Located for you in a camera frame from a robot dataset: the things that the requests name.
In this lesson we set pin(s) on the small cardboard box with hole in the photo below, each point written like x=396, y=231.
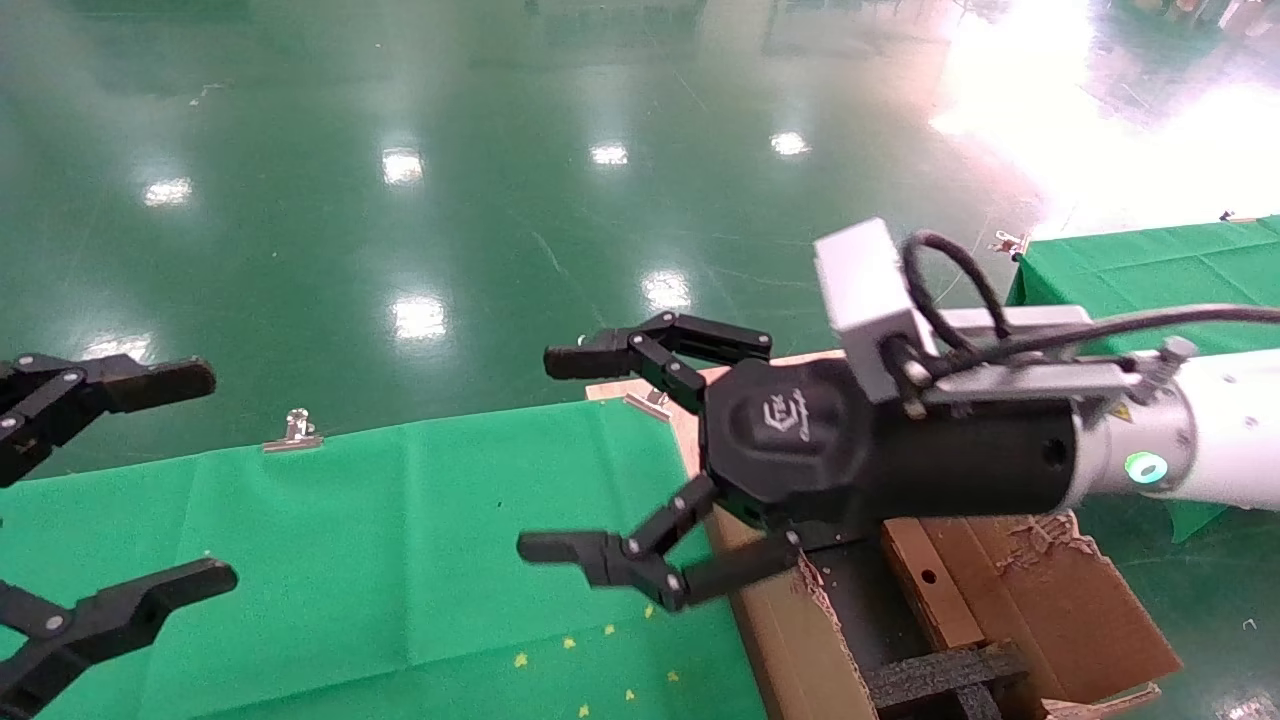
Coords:
x=935, y=600

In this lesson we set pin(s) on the blue-grey box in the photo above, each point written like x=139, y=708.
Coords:
x=940, y=680

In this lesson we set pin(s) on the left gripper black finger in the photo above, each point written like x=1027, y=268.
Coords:
x=130, y=384
x=130, y=605

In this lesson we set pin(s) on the green table cloth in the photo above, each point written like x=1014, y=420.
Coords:
x=1150, y=270
x=350, y=560

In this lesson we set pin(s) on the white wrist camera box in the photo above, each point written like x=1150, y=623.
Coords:
x=865, y=285

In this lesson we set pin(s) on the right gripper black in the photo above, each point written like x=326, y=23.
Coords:
x=800, y=440

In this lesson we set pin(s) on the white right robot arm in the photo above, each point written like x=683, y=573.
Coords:
x=1220, y=430

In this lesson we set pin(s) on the large open cardboard carton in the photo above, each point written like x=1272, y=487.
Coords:
x=790, y=650

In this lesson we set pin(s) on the grey metal camera bracket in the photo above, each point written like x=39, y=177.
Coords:
x=1030, y=380

